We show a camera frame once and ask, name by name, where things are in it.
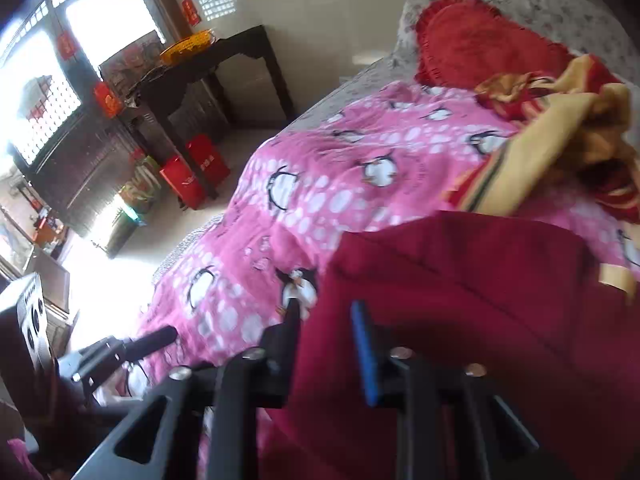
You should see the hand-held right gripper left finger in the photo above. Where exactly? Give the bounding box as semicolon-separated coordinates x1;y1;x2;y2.
70;299;303;480

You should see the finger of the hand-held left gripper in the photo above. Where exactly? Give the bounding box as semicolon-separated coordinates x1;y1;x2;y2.
57;326;179;398

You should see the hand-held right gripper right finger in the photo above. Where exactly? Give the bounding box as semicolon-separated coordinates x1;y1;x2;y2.
350;301;541;480

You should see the dark red garment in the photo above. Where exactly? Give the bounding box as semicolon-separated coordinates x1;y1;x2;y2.
260;210;640;480

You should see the pink penguin blanket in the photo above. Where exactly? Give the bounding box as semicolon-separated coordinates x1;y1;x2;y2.
125;80;640;480

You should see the green patterned bag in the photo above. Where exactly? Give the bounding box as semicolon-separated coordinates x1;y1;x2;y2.
119;155;163;217

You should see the red box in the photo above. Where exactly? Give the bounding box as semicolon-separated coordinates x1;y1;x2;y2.
160;155;207;211
186;133;231;196

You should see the red lantern decoration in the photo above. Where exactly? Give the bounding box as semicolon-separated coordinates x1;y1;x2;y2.
94;81;123;118

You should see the grey floral bed sheet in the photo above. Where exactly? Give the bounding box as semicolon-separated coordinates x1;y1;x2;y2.
277;55;417;133

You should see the dark wooden table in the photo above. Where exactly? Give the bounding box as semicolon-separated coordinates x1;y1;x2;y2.
122;25;296;201

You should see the colourful printed box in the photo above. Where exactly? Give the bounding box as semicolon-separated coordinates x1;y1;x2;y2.
99;30;166;92

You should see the yellow and red cloth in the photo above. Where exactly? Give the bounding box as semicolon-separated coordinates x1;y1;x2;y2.
440;55;640;293

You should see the yellow basket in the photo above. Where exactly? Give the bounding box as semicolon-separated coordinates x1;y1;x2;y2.
159;29;218;65

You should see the small floral pillow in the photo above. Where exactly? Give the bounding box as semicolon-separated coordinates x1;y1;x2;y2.
392;0;437;67

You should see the red heart pillow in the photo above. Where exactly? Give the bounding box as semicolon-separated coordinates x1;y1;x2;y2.
414;0;583;88

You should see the large floral pillow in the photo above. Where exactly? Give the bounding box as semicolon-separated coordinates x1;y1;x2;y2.
465;0;640;86

